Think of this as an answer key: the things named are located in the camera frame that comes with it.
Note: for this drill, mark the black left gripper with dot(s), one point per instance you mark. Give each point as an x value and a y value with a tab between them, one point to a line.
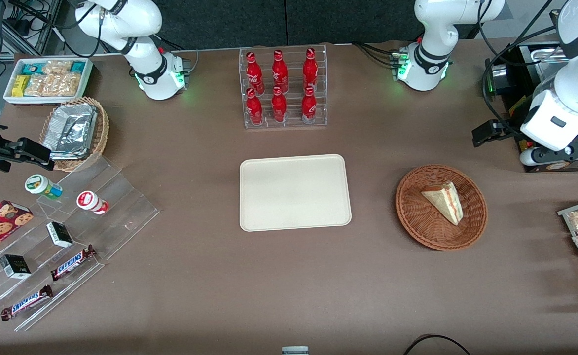
509	131

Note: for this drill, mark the triangular sandwich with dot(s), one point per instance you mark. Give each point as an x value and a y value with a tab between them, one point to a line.
447	202

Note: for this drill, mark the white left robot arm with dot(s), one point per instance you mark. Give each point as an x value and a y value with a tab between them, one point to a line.
429	29

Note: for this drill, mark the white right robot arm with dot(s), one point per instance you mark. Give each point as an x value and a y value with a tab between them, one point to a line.
141	19

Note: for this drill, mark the aluminium foil tray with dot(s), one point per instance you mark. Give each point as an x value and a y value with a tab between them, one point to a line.
69	130

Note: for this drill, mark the light wicker basket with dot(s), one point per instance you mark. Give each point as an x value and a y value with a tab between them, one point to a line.
102	128

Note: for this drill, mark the round brown wicker basket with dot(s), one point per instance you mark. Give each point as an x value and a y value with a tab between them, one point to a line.
417	217

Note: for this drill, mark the cream plastic serving tray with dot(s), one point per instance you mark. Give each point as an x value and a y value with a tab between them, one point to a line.
269	207

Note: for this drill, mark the green lid yogurt cup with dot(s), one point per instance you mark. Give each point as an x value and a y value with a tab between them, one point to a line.
37	185

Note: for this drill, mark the white rectangular snack bin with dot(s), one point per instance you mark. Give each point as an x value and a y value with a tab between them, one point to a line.
47	101

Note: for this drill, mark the black food warmer cabinet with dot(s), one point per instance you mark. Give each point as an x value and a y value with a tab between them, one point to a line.
521	79

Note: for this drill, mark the clear peanut snack bag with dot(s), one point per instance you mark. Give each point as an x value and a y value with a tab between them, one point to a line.
57	67
67	85
38	86

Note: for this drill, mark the red lid yogurt cup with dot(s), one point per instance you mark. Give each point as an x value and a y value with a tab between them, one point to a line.
88	199

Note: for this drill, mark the yellow snack pack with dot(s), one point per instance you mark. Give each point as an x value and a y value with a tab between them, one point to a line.
20	86

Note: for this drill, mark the small black box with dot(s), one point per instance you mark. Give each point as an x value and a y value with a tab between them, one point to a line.
59	234
15	266

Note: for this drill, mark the teal snack pack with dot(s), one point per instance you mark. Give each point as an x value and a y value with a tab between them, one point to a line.
77	67
31	69

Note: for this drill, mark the steel warmer pan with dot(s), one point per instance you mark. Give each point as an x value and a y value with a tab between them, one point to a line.
545	53

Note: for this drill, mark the clear acrylic step display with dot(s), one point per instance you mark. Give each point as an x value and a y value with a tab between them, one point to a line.
121	207

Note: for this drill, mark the Snickers chocolate bar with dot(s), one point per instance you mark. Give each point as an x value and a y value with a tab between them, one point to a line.
72	263
26	302

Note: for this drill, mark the red cola bottle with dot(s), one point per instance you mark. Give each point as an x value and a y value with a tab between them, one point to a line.
253	71
279	69
279	106
309	106
254	108
310	66

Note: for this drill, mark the clear acrylic bottle rack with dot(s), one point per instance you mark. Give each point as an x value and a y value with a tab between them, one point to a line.
293	64

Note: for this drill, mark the grey device edge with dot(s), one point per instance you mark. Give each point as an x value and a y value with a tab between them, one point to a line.
295	351

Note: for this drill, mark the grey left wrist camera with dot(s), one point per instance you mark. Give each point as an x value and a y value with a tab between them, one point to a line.
528	158

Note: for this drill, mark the aluminium equipment frame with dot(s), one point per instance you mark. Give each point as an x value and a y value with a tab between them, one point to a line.
37	29

